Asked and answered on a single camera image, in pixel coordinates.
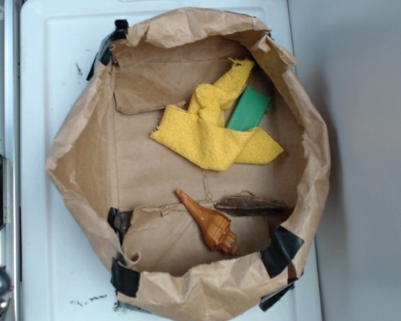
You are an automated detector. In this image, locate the orange spiral sea shell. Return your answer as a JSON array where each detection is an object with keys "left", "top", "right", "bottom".
[{"left": 175, "top": 189, "right": 240, "bottom": 255}]

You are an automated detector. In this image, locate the brown paper bag bin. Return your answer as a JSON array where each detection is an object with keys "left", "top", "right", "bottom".
[{"left": 46, "top": 7, "right": 331, "bottom": 320}]

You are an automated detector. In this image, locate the yellow knotted cloth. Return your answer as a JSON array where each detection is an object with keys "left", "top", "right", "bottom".
[{"left": 150, "top": 60, "right": 283, "bottom": 171}]

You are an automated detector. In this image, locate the dark brown seed pod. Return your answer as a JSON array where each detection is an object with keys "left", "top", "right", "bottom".
[{"left": 214, "top": 191, "right": 293, "bottom": 217}]

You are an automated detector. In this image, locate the green rectangular block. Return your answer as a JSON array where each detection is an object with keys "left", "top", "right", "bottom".
[{"left": 227, "top": 87, "right": 272, "bottom": 131}]

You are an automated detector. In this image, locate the black tape piece bottom right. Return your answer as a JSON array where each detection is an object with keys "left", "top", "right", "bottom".
[{"left": 259, "top": 226, "right": 304, "bottom": 312}]

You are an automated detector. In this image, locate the black tape piece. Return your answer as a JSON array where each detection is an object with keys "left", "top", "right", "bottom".
[
  {"left": 107, "top": 207, "right": 141, "bottom": 298},
  {"left": 259, "top": 226, "right": 304, "bottom": 312},
  {"left": 86, "top": 19, "right": 129, "bottom": 81}
]

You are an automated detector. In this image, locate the black tape piece bottom left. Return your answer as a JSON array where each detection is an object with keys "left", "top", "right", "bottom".
[{"left": 107, "top": 207, "right": 141, "bottom": 298}]

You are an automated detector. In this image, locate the black tape piece top left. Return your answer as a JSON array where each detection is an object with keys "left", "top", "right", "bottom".
[{"left": 86, "top": 19, "right": 129, "bottom": 81}]

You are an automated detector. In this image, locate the white plastic tray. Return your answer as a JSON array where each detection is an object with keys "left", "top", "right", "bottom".
[{"left": 19, "top": 0, "right": 323, "bottom": 321}]

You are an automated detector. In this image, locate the aluminium frame rail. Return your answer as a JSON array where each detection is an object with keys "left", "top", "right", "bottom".
[{"left": 0, "top": 1, "right": 23, "bottom": 320}]

